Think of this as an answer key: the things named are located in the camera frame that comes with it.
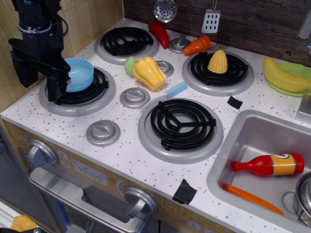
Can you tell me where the silver oven dial right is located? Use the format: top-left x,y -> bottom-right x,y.
123,186 -> 157,218

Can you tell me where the red toy chili pepper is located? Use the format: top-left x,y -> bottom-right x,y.
148,19 -> 169,49

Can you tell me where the yellow toy bell pepper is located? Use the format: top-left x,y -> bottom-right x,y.
132,57 -> 167,91

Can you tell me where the orange toy food piece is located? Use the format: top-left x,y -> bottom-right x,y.
9,216 -> 37,232

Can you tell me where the silver faucet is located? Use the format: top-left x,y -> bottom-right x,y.
298,13 -> 311,53

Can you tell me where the yellow toy corn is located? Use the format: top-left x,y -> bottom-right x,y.
207,50 -> 228,74

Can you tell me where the back left stove burner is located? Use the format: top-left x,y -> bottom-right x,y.
95,27 -> 159,65

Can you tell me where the oven clock display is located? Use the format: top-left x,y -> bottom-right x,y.
71,159 -> 108,186

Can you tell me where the silver skimmer spoon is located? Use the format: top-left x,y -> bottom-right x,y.
153,0 -> 177,23

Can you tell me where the front left stove burner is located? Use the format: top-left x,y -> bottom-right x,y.
39,67 -> 116,117

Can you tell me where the front right stove burner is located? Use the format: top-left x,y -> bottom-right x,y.
138,99 -> 224,164

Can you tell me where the black tape piece back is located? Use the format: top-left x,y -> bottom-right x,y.
227,96 -> 243,110

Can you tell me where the back right stove burner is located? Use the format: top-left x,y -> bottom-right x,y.
181,50 -> 255,97

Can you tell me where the long orange toy carrot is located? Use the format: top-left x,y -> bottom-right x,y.
224,183 -> 284,216

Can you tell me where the light blue plastic bowl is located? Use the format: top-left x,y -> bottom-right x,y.
65,58 -> 94,93

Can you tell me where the silver sink basin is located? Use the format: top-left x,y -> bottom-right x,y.
207,109 -> 311,233

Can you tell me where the silver oven dial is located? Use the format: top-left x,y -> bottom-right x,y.
28,139 -> 58,167
123,186 -> 157,218

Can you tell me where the yellow toy banana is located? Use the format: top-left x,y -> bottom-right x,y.
263,57 -> 311,92

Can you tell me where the black tape piece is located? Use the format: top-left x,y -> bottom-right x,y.
227,96 -> 243,110
173,179 -> 197,205

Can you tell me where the green toy vegetable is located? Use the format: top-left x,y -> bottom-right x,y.
124,56 -> 136,77

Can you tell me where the black tape piece front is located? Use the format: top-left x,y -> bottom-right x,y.
173,179 -> 197,205

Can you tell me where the green plastic plate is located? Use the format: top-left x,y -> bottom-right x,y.
265,62 -> 311,97

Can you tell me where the silver slotted spatula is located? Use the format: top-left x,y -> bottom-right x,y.
201,0 -> 221,34

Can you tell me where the blue handled toy knife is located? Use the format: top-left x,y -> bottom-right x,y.
140,82 -> 188,113

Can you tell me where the stove burner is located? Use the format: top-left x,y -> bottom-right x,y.
39,67 -> 116,117
181,50 -> 255,97
138,99 -> 224,164
95,27 -> 159,65

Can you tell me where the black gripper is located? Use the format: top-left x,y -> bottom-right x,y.
8,23 -> 71,102

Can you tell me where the silver metal pot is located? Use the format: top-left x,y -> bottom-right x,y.
294,172 -> 311,227

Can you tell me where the silver oven door handle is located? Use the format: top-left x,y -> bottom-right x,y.
29,168 -> 158,233

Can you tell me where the red toy ketchup bottle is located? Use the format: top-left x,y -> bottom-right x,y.
232,153 -> 305,176

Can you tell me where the silver oven dial left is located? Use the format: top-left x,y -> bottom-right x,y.
28,139 -> 58,167

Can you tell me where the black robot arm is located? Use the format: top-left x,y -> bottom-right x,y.
8,0 -> 70,104

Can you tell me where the silver stove top knob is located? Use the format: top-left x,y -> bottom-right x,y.
86,120 -> 121,147
168,35 -> 191,54
156,61 -> 174,78
120,87 -> 150,109

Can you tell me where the short orange toy carrot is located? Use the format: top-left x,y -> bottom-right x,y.
183,35 -> 212,55

